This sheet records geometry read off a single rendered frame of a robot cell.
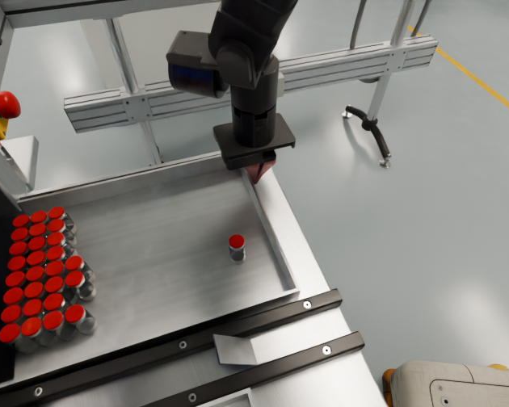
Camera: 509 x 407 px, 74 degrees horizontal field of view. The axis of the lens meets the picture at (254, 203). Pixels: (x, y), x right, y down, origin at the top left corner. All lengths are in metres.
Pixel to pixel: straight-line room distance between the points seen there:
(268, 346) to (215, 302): 0.09
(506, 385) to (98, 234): 1.10
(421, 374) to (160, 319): 0.84
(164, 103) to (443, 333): 1.39
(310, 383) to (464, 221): 1.52
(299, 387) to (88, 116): 1.25
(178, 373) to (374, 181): 1.56
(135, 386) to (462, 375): 0.93
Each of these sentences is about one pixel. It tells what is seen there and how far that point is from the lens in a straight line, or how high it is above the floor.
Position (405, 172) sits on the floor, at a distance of 1.96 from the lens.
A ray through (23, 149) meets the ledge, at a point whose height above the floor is 0.88.
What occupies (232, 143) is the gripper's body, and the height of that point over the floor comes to 1.00.
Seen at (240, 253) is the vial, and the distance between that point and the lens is 0.45.
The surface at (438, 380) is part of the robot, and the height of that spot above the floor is 0.28.
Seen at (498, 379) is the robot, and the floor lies 0.28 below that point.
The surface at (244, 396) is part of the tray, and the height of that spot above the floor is 0.90.
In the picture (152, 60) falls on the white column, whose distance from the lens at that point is 2.01.
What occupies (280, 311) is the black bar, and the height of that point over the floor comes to 0.90.
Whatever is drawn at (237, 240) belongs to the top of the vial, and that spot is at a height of 0.93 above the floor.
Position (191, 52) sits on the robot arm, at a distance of 0.41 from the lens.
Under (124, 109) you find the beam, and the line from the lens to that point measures 1.44.
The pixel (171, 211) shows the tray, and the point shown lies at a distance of 0.54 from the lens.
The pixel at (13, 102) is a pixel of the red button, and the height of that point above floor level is 1.00.
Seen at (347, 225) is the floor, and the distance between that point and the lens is 1.64.
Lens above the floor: 1.31
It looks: 52 degrees down
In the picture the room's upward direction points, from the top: straight up
